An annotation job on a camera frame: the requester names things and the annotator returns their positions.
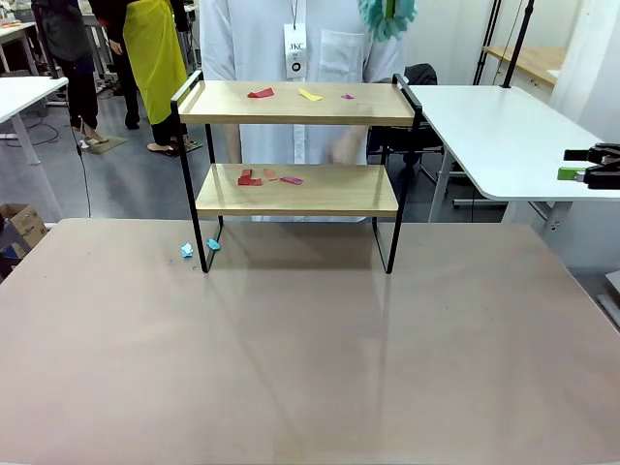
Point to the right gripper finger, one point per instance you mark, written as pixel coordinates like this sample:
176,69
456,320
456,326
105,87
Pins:
603,176
605,153

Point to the teal microfiber duster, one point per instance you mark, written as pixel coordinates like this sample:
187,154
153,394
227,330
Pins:
378,21

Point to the two-tier wooden black-framed shelf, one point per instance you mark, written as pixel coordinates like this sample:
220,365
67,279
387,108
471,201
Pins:
290,109

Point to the person's left hand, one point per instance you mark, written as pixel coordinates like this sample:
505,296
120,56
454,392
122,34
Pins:
349,147

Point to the black chair with jacket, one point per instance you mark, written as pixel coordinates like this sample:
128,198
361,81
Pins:
421,77

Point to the black tripod pole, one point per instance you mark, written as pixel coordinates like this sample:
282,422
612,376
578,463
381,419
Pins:
488,39

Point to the white name badge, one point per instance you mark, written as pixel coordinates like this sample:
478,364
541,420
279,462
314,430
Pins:
295,48

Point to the yellow paper scrap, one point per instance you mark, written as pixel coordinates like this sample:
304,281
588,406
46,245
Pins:
310,95

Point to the wooden desk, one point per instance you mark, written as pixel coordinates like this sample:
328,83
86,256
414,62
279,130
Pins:
533,60

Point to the white table with grey legs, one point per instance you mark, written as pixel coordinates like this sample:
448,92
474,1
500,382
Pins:
484,126

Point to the black stand pole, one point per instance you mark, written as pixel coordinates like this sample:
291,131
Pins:
518,43

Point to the person in white coat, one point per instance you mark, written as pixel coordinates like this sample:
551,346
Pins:
252,39

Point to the reddish pink paper scrap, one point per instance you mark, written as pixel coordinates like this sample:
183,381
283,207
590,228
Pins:
292,180

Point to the orange paper scrap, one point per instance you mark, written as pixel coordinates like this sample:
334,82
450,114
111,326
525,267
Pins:
269,173

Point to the large red paper scrap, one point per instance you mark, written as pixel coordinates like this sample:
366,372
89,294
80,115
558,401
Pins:
248,180

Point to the person in yellow apron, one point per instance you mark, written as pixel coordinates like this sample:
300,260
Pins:
155,58

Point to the light blue paper scrap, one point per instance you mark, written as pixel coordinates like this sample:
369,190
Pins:
212,244
187,250

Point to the olive floor mat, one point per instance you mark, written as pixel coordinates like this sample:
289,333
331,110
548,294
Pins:
109,144

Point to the person in dark clothes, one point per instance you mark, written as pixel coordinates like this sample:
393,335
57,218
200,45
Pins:
72,29

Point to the cardboard box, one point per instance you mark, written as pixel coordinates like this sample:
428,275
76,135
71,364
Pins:
26,223

